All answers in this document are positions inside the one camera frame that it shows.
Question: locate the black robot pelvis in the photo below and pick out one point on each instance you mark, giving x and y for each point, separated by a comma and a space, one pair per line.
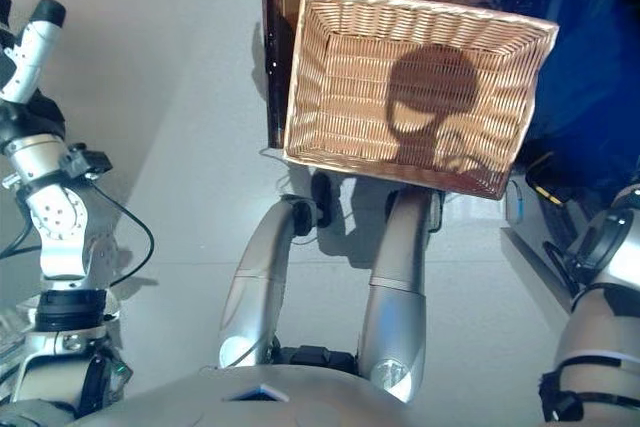
315, 358

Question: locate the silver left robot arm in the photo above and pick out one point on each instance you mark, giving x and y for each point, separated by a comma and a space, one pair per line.
60, 247

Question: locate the grey robot torso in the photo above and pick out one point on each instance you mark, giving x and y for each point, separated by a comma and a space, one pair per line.
260, 402

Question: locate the silver right robot leg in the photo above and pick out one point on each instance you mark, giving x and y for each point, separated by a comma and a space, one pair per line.
400, 287

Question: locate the small blue round sticker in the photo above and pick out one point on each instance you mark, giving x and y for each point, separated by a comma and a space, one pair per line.
521, 204

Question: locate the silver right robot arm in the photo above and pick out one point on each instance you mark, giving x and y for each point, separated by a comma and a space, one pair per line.
600, 322

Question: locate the silver left robot leg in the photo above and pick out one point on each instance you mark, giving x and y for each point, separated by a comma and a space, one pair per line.
260, 287

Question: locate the black left robot foot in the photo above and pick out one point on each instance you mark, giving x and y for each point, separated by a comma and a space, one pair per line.
321, 197

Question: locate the silver robot leg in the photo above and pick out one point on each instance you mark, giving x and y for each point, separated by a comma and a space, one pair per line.
260, 287
400, 287

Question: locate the dark grey washing machine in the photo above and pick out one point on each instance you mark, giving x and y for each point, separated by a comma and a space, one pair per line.
590, 97

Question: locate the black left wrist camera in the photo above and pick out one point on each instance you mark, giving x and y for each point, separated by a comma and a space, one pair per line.
85, 161

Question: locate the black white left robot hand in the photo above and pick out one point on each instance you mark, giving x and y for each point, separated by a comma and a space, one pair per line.
30, 62

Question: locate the wicker laundry basket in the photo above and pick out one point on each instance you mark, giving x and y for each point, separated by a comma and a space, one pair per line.
350, 97

